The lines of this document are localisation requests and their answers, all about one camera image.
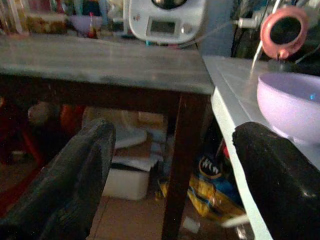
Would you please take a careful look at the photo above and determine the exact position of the lilac plastic bowl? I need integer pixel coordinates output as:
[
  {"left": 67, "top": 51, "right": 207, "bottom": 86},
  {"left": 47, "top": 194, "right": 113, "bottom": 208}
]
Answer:
[{"left": 256, "top": 72, "right": 320, "bottom": 148}]

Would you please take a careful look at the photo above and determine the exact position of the white box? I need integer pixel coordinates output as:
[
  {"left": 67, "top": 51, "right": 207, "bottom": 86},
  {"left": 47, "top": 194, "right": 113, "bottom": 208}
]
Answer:
[{"left": 101, "top": 162, "right": 157, "bottom": 201}]

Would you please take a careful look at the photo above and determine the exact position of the yellow and blue snack bag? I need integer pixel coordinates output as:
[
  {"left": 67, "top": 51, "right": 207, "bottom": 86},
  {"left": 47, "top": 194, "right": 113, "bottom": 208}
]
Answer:
[{"left": 156, "top": 156, "right": 247, "bottom": 221}]

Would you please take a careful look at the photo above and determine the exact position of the small purple bowl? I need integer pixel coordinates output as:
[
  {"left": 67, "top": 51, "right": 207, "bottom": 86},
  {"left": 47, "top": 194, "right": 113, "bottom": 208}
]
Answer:
[{"left": 68, "top": 14, "right": 103, "bottom": 36}]

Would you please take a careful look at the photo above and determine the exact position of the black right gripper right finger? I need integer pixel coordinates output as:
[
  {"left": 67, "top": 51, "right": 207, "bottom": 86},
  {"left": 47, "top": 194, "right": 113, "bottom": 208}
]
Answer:
[{"left": 231, "top": 121, "right": 320, "bottom": 240}]

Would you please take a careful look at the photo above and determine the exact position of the white table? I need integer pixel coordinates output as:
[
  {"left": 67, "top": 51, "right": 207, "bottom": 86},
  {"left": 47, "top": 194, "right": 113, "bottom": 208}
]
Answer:
[{"left": 201, "top": 55, "right": 320, "bottom": 240}]

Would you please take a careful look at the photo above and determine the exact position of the dark wooden table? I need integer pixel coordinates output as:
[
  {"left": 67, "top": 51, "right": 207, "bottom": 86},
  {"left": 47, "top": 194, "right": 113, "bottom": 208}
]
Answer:
[{"left": 0, "top": 33, "right": 215, "bottom": 240}]

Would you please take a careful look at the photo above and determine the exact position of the white cable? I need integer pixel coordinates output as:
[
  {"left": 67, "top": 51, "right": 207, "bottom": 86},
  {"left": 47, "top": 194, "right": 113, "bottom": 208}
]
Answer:
[{"left": 249, "top": 39, "right": 265, "bottom": 79}]

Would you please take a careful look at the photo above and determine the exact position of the white charger plug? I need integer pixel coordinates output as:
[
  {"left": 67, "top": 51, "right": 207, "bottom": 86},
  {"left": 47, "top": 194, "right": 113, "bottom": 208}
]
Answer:
[{"left": 232, "top": 16, "right": 263, "bottom": 28}]

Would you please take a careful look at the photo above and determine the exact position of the pink round ring device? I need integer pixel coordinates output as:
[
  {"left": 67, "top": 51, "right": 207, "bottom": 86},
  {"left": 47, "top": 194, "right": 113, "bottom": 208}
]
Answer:
[{"left": 259, "top": 6, "right": 310, "bottom": 60}]

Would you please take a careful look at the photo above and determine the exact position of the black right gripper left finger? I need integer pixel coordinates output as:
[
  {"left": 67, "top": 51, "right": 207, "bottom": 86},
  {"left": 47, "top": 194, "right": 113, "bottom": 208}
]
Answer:
[{"left": 0, "top": 118, "right": 117, "bottom": 240}]

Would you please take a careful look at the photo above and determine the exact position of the clear food container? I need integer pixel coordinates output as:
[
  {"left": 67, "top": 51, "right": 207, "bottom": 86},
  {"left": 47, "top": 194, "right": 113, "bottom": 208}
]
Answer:
[{"left": 26, "top": 13, "right": 68, "bottom": 35}]

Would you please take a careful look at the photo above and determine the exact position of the white kitchen appliance with display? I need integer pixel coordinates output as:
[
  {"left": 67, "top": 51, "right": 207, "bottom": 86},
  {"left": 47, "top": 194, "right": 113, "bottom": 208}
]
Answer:
[{"left": 123, "top": 0, "right": 206, "bottom": 45}]

